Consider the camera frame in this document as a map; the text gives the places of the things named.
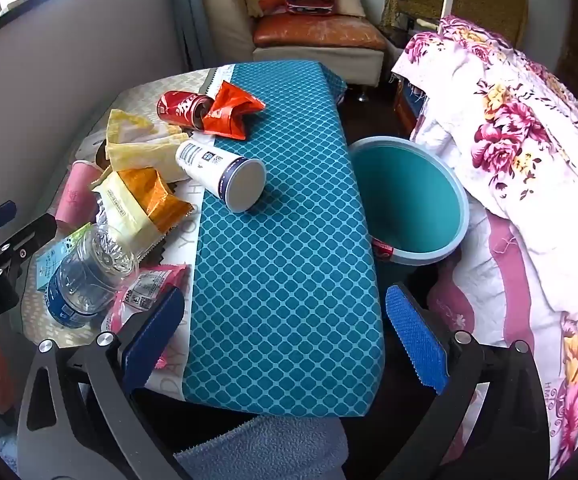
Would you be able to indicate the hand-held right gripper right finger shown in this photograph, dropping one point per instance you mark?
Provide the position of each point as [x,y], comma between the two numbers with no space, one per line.
[416,340]

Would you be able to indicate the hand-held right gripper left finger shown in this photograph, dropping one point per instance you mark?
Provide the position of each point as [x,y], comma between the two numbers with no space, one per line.
[154,340]

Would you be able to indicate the clear green snack packet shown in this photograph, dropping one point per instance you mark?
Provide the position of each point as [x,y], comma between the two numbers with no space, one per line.
[51,262]

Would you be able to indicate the clear plastic water bottle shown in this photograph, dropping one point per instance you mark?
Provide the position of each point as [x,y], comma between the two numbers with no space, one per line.
[84,280]

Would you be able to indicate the orange yellow snack packet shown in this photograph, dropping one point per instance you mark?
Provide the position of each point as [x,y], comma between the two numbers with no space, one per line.
[144,200]

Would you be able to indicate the yellow white paper wrapper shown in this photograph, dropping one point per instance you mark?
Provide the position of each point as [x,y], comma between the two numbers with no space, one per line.
[134,155]

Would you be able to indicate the teal trash bin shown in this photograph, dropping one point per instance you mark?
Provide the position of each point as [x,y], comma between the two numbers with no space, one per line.
[404,195]

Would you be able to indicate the pink snack packet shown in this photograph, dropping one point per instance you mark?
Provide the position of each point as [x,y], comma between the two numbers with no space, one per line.
[154,280]

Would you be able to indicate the pink cup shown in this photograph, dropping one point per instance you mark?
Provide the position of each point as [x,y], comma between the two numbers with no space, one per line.
[76,195]

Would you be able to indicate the pink white bed sheet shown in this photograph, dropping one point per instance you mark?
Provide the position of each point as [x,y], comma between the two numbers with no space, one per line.
[494,280]

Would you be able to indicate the dark brown round object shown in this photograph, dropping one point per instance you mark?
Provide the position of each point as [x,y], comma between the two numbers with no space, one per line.
[100,156]

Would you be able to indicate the blue fleece garment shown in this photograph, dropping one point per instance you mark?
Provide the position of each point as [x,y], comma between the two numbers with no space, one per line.
[269,450]

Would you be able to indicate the white paper cup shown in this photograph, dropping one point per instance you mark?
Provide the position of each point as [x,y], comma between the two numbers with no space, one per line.
[209,165]

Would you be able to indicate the red soda can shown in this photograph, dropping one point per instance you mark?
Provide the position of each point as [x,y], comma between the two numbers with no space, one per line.
[179,105]

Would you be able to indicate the floral quilt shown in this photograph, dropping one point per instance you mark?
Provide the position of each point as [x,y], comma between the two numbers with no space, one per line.
[519,135]

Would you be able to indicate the brown wooden bedside cabinet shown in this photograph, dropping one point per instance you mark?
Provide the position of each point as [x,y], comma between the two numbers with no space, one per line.
[405,110]

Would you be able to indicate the red orange snack wrapper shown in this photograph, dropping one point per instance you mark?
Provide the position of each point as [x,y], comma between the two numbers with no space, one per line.
[229,110]

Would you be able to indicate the cream sofa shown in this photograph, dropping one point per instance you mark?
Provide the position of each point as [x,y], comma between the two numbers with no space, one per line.
[224,20]

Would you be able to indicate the black electronic device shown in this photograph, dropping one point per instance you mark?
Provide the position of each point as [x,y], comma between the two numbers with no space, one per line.
[409,25]

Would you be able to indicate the orange seat cushion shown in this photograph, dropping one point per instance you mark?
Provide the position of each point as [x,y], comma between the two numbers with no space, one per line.
[319,32]

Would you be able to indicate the grey panel with metal frame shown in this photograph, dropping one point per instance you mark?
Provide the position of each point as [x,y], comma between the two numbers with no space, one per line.
[69,60]

